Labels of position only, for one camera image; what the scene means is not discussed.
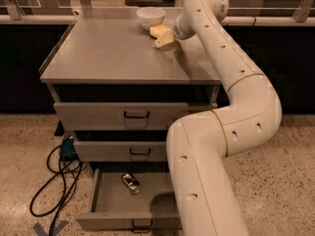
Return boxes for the grey drawer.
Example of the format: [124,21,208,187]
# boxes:
[74,142,166,162]
[54,102,216,131]
[77,169,181,231]

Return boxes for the crushed shiny metal can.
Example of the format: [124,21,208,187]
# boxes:
[121,172,141,195]

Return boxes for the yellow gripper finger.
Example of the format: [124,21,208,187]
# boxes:
[155,30,175,48]

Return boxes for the white ceramic bowl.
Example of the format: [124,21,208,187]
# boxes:
[136,7,165,30]

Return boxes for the black floor cable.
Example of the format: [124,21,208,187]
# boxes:
[29,144,87,236]

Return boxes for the grey bottom drawer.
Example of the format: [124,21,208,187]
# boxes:
[77,169,181,231]

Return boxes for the grey middle drawer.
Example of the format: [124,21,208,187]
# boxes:
[74,142,166,162]

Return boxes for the blue tape floor marker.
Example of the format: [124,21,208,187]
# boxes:
[31,219,70,236]

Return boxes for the yellow sponge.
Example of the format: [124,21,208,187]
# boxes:
[150,25,170,38]

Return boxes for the grey metal drawer cabinet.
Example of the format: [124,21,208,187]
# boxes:
[40,8,221,174]

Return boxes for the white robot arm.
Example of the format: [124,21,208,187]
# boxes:
[166,0,282,236]

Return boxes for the grey top drawer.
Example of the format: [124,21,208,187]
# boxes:
[54,102,216,131]

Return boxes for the blue power adapter box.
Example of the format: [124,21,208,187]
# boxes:
[59,138,78,160]

